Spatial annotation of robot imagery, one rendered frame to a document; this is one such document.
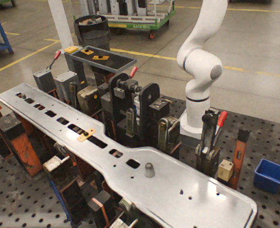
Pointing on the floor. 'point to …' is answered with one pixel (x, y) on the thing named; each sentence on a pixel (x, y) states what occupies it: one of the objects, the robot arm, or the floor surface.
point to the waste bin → (92, 32)
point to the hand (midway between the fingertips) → (133, 8)
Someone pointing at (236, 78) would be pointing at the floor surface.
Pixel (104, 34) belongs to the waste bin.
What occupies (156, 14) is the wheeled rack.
